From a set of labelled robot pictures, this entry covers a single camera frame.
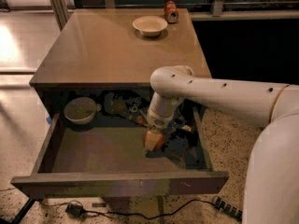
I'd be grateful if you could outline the metal window frame post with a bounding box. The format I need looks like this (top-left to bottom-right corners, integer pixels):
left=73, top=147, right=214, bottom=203
left=50, top=0, right=69, bottom=30

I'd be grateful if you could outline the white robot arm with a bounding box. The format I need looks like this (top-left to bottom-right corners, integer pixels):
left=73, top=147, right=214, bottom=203
left=144, top=66, right=299, bottom=224

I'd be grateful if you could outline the dark crumpled chip bag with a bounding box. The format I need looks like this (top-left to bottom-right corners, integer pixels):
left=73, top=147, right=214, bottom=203
left=103, top=91, right=150, bottom=127

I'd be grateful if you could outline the black metal floor bar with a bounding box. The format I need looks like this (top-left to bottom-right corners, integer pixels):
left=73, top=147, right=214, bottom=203
left=11, top=199, right=36, bottom=224

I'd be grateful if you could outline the orange soda can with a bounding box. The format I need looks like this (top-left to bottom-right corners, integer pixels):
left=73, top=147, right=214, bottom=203
left=164, top=1, right=178, bottom=23

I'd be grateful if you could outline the black power strip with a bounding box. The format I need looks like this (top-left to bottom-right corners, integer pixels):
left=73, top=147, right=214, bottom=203
left=212, top=196, right=243, bottom=222

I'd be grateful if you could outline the black floor cable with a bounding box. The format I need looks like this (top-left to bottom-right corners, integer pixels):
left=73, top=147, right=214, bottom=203
left=36, top=197, right=217, bottom=221

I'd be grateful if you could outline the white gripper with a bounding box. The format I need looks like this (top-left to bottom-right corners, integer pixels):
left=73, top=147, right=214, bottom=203
left=144, top=107, right=174, bottom=152

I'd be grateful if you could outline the dark bowl in drawer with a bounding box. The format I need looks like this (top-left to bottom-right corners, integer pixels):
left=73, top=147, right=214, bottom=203
left=64, top=97, right=102, bottom=125

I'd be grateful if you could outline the white bowl on counter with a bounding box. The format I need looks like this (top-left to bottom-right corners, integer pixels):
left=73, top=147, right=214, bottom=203
left=133, top=16, right=168, bottom=37

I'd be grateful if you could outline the black power adapter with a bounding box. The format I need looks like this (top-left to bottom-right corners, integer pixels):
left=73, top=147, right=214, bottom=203
left=65, top=203, right=83, bottom=217

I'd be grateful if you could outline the grey top drawer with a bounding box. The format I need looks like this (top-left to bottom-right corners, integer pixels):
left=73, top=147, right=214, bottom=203
left=11, top=106, right=229, bottom=199

